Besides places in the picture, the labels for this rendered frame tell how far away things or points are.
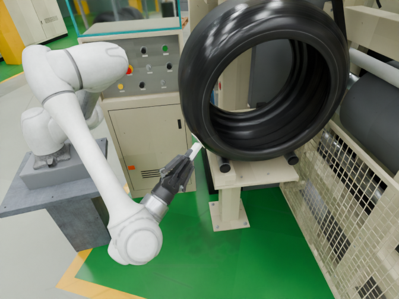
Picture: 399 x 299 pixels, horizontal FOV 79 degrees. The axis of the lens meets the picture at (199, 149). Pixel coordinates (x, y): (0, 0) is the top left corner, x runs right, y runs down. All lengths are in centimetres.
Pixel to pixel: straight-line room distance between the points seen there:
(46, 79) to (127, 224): 49
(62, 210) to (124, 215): 108
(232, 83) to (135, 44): 62
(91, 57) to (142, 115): 80
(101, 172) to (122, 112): 99
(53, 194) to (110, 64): 81
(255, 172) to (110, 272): 118
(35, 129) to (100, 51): 64
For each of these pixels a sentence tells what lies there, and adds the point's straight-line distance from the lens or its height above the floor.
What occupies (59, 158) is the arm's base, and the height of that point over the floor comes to 77.
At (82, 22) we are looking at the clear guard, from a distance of 152.
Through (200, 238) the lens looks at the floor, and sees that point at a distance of 183.
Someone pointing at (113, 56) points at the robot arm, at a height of 132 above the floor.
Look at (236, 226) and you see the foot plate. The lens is 188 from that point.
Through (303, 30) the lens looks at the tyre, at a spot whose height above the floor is 140.
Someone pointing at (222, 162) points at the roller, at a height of 92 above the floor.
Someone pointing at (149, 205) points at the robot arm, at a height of 98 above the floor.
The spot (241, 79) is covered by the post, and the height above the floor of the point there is 111.
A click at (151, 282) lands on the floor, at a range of 174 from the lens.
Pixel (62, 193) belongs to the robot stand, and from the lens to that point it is 145.
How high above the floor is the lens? 156
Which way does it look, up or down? 38 degrees down
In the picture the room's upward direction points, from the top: 4 degrees counter-clockwise
